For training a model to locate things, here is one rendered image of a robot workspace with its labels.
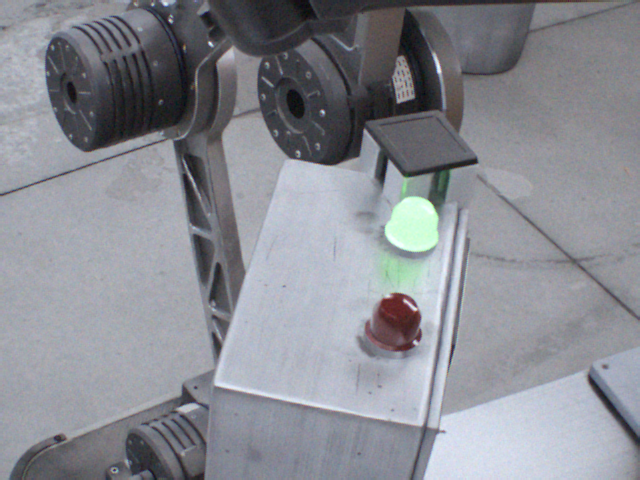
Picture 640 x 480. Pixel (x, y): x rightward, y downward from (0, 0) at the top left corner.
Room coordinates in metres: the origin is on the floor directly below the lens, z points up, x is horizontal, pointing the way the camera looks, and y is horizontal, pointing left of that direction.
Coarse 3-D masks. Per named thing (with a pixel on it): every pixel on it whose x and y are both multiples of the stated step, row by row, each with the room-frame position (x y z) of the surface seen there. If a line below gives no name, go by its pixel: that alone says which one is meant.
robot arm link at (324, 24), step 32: (320, 0) 0.77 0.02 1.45; (352, 0) 0.77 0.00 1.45; (384, 0) 0.77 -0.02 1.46; (416, 0) 0.76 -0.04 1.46; (448, 0) 0.76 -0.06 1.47; (480, 0) 0.76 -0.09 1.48; (512, 0) 0.75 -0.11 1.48; (544, 0) 0.75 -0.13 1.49; (576, 0) 0.74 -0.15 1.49; (608, 0) 0.74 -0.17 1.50; (320, 32) 0.80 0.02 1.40
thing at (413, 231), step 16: (400, 208) 0.49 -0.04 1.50; (416, 208) 0.49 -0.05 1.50; (432, 208) 0.50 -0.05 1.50; (400, 224) 0.49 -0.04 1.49; (416, 224) 0.49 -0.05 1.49; (432, 224) 0.49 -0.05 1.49; (384, 240) 0.49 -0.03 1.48; (400, 240) 0.49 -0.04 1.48; (416, 240) 0.49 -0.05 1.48; (432, 240) 0.49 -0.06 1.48; (416, 256) 0.48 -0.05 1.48
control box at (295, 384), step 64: (320, 192) 0.52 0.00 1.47; (256, 256) 0.47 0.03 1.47; (320, 256) 0.48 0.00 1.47; (384, 256) 0.48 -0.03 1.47; (448, 256) 0.49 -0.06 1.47; (256, 320) 0.43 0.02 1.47; (320, 320) 0.43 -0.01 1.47; (448, 320) 0.45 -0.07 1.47; (256, 384) 0.39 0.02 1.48; (320, 384) 0.39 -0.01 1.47; (384, 384) 0.40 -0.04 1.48; (256, 448) 0.38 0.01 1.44; (320, 448) 0.38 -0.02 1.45; (384, 448) 0.38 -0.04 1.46
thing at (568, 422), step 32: (544, 384) 1.06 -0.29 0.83; (576, 384) 1.07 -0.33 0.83; (448, 416) 0.99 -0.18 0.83; (480, 416) 1.00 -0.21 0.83; (512, 416) 1.00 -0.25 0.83; (544, 416) 1.01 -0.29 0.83; (576, 416) 1.02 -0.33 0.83; (608, 416) 1.02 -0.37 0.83; (448, 448) 0.94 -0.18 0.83; (480, 448) 0.95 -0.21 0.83; (512, 448) 0.95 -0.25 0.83; (544, 448) 0.96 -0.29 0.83; (576, 448) 0.97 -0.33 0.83; (608, 448) 0.97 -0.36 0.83
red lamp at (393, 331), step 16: (384, 304) 0.43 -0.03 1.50; (400, 304) 0.43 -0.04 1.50; (416, 304) 0.43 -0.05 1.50; (368, 320) 0.43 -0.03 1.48; (384, 320) 0.42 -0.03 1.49; (400, 320) 0.42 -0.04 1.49; (416, 320) 0.42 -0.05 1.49; (368, 336) 0.42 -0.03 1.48; (384, 336) 0.42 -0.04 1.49; (400, 336) 0.42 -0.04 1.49; (416, 336) 0.42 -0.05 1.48; (384, 352) 0.41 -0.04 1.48; (400, 352) 0.41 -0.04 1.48; (416, 352) 0.42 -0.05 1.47
